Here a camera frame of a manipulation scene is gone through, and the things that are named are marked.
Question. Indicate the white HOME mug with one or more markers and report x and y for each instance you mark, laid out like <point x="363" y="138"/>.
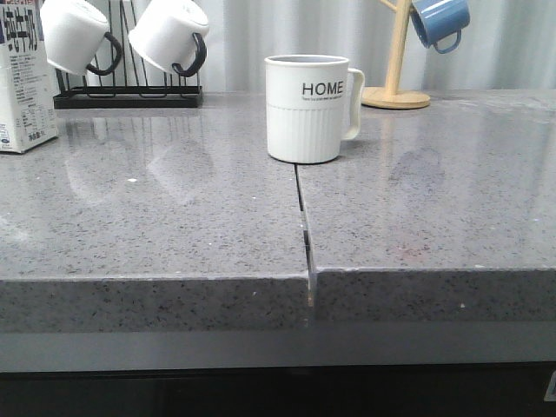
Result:
<point x="313" y="104"/>

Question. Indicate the white milk carton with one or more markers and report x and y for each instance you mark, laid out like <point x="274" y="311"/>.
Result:
<point x="28" y="116"/>

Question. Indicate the wooden mug tree stand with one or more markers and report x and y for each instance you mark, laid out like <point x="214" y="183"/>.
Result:
<point x="390" y="96"/>

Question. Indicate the blue enamel mug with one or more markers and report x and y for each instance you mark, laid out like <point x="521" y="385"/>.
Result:
<point x="439" y="23"/>

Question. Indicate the black wire mug rack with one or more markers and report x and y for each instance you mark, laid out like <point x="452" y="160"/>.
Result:
<point x="135" y="83"/>

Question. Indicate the white mug black handle right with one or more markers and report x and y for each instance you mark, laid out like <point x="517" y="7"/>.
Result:
<point x="170" y="35"/>

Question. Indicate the white mug black handle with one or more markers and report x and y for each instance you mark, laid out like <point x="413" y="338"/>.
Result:
<point x="170" y="35"/>
<point x="73" y="32"/>

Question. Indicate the white mug black handle left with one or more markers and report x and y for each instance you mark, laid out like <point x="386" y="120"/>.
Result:
<point x="73" y="32"/>

